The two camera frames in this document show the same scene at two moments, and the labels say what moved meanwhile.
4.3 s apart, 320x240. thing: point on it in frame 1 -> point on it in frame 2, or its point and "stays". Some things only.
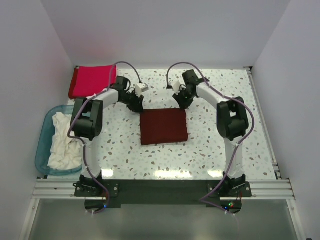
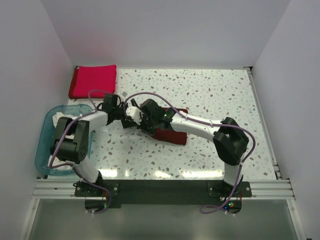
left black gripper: [137, 107] -> [127, 123]
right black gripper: [183, 104] -> [141, 126]
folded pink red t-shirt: [86, 81] stays
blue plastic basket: [44, 145] stays
